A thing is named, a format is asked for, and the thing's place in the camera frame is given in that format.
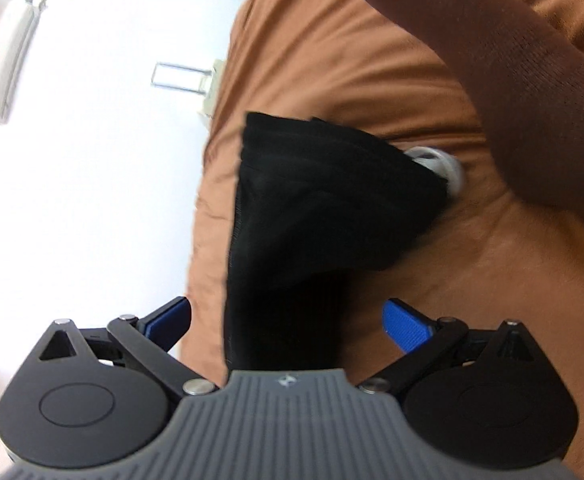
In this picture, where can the foot in brown sock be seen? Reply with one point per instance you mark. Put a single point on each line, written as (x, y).
(525, 80)

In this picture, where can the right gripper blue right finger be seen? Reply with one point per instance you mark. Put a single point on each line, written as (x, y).
(428, 346)

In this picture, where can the black corduroy pants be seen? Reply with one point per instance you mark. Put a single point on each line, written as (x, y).
(318, 206)

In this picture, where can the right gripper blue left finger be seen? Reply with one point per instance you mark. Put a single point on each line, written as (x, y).
(143, 344)

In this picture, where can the cream suitcase with handle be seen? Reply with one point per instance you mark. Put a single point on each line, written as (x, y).
(201, 82)

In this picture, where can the orange bed cover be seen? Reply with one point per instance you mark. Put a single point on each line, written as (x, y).
(490, 257)

